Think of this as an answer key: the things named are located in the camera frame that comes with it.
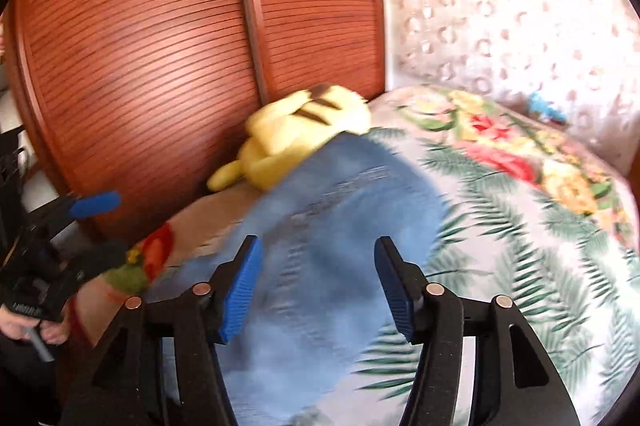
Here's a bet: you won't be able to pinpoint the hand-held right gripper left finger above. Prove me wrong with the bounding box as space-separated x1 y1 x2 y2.
60 235 264 426

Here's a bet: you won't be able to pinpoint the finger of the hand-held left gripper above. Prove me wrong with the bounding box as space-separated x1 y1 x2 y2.
57 239 129 293
32 191 123 227

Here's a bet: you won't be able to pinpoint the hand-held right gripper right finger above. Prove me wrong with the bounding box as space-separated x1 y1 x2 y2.
374 236 581 426

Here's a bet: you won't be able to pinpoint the blue denim pants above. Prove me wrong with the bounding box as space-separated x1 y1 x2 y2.
150 133 451 426

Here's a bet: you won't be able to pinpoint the person's left hand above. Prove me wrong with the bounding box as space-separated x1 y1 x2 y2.
0 308 71 347

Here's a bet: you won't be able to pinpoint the palm leaf printed sheet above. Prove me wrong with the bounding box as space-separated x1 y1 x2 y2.
295 126 640 426

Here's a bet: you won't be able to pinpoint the brown slatted wooden wardrobe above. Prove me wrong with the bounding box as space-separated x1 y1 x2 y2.
0 0 388 247

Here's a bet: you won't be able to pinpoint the yellow plush toy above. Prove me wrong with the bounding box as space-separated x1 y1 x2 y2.
206 83 373 193

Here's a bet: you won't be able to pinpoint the floral pink blanket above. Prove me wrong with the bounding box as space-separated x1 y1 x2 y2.
70 83 640 357

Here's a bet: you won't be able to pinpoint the blue tissue packet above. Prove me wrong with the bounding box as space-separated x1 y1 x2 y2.
527 92 569 127

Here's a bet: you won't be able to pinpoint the circle patterned sheer curtain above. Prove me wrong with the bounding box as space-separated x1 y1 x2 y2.
375 0 640 171

